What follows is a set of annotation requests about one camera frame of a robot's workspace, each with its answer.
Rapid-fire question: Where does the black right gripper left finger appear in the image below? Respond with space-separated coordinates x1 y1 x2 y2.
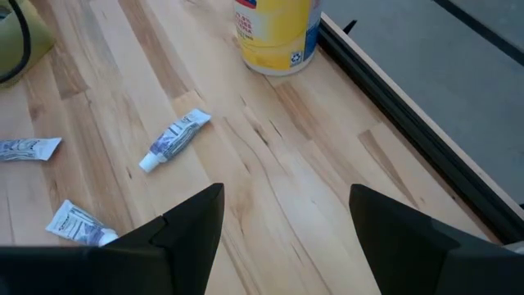
0 183 225 295

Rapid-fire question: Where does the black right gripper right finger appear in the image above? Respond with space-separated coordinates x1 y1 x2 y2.
349 184 524 295

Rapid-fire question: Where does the small white toothpaste tube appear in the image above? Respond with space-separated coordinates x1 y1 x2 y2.
45 199 120 247
0 137 63 162
138 108 213 174

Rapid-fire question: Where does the yellow translucent plastic bin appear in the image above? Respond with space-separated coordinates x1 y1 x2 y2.
0 0 57 88

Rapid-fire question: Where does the yellow Lysol wipes canister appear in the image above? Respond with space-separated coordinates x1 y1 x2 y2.
233 0 323 77

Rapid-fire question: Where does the black aluminium table frame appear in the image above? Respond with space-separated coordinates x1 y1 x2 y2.
317 11 524 247

